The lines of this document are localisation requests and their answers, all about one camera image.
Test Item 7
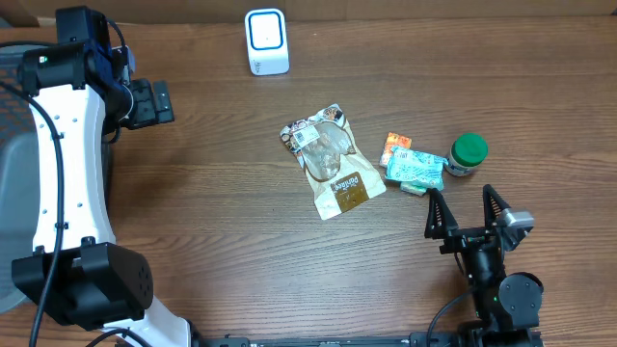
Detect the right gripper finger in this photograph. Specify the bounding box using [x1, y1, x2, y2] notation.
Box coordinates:
[483, 184, 510, 227]
[424, 188, 459, 239]

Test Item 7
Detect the teal white tissue pack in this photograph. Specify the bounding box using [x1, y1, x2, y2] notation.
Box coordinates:
[400, 182, 427, 196]

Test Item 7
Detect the green lid jar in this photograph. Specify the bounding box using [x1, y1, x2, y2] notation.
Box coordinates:
[444, 133, 489, 176]

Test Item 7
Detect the teal wet wipes pack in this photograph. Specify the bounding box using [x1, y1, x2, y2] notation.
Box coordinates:
[386, 147, 446, 191]

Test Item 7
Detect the orange Kleenex tissue pack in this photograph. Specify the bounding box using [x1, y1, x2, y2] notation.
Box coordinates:
[379, 132, 412, 168]

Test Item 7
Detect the beige foil pouch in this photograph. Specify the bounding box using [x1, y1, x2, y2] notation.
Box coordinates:
[280, 104, 386, 220]

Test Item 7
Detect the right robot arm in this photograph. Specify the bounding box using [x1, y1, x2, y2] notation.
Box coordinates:
[420, 184, 544, 347]

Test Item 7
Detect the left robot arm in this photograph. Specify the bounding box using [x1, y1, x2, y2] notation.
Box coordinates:
[11, 6, 200, 347]

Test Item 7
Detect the white barcode scanner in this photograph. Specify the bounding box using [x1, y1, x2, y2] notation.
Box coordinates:
[245, 8, 290, 76]

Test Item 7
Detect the grey plastic basket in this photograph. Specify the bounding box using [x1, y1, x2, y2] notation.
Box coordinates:
[0, 40, 112, 314]

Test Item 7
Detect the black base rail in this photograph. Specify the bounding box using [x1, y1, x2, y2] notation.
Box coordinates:
[201, 330, 546, 347]

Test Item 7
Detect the cardboard back wall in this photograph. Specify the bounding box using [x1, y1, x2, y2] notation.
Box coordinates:
[1, 0, 616, 27]

